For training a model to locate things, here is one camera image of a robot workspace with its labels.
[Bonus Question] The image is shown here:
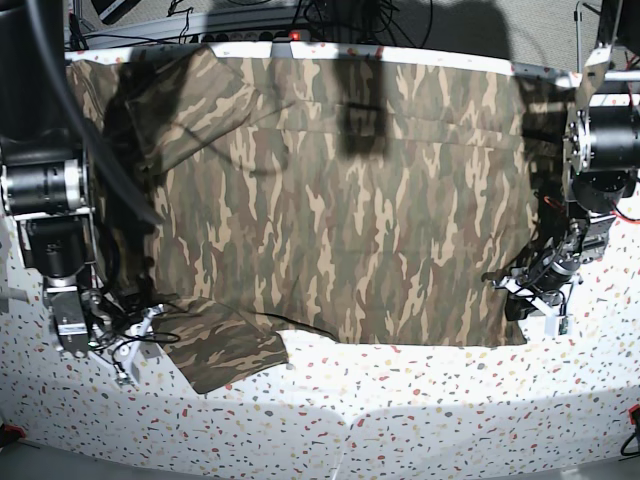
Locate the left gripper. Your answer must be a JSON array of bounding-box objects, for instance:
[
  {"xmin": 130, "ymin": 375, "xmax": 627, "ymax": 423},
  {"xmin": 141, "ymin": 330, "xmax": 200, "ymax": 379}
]
[{"xmin": 492, "ymin": 273, "xmax": 583, "ymax": 335}]

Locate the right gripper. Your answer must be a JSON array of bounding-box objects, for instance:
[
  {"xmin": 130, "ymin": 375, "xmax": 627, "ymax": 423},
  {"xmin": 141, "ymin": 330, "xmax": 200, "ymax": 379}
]
[{"xmin": 89, "ymin": 304, "xmax": 165, "ymax": 385}]

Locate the camouflage T-shirt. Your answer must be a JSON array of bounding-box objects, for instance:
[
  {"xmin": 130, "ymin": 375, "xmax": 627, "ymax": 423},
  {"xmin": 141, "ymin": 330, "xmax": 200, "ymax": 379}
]
[{"xmin": 67, "ymin": 48, "xmax": 572, "ymax": 394}]

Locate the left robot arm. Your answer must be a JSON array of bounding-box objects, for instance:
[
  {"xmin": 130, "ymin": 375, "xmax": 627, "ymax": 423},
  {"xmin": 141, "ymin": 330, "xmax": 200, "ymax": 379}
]
[{"xmin": 485, "ymin": 1, "xmax": 639, "ymax": 336}]

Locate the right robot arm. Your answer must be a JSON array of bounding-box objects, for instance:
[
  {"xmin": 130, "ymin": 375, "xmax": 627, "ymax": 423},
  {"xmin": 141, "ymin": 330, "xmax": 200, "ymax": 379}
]
[{"xmin": 1, "ymin": 1, "xmax": 162, "ymax": 386}]

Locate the red clamp left corner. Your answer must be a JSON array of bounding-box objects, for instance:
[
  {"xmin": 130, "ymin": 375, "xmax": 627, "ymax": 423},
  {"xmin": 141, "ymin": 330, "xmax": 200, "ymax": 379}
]
[{"xmin": 0, "ymin": 424, "xmax": 25, "ymax": 445}]

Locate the red clamp corner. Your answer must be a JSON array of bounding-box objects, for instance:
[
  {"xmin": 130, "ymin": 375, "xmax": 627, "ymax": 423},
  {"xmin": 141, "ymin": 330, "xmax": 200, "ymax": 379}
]
[
  {"xmin": 0, "ymin": 424, "xmax": 25, "ymax": 445},
  {"xmin": 628, "ymin": 404, "xmax": 640, "ymax": 428}
]

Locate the red clamp right corner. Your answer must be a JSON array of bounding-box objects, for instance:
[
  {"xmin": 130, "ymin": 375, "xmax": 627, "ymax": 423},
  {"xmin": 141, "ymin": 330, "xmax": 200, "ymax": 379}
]
[{"xmin": 628, "ymin": 404, "xmax": 640, "ymax": 428}]

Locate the black power strip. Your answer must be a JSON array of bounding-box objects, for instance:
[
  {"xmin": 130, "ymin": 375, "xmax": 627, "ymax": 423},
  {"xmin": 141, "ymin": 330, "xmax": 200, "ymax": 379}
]
[{"xmin": 198, "ymin": 29, "xmax": 311, "ymax": 43}]

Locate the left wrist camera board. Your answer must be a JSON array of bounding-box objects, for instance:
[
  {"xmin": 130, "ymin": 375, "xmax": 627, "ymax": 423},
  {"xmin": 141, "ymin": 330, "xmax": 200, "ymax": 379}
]
[{"xmin": 557, "ymin": 315, "xmax": 573, "ymax": 336}]

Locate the white metal stand frame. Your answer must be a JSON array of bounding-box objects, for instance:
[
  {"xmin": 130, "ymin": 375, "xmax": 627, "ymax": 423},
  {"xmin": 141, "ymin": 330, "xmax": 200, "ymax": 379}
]
[{"xmin": 573, "ymin": 0, "xmax": 600, "ymax": 73}]

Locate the thick black cable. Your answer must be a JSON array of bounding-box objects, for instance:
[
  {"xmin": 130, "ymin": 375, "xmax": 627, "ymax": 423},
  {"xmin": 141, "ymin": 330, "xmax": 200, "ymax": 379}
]
[{"xmin": 22, "ymin": 0, "xmax": 166, "ymax": 226}]

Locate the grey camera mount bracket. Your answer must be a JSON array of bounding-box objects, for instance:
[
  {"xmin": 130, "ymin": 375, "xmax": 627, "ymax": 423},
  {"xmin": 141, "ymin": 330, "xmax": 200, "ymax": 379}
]
[{"xmin": 270, "ymin": 42, "xmax": 293, "ymax": 58}]

